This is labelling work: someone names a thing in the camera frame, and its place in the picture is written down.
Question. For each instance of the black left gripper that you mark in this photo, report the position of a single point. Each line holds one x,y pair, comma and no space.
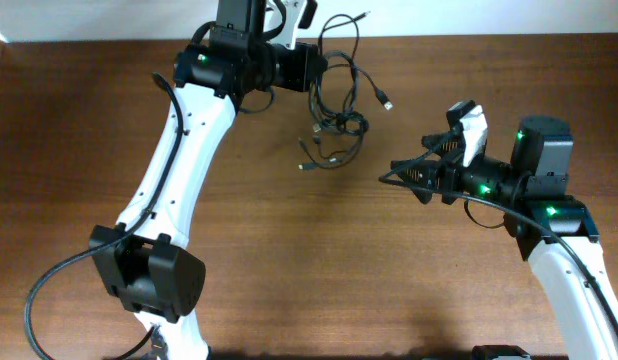
309,66

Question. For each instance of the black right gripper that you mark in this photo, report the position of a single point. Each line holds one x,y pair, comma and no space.
433,169

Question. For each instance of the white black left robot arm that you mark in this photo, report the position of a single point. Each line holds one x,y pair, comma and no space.
143,258

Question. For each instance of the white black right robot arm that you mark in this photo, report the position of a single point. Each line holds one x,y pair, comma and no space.
554,231

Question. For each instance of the black object at bottom edge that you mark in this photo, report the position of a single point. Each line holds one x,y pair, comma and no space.
499,352

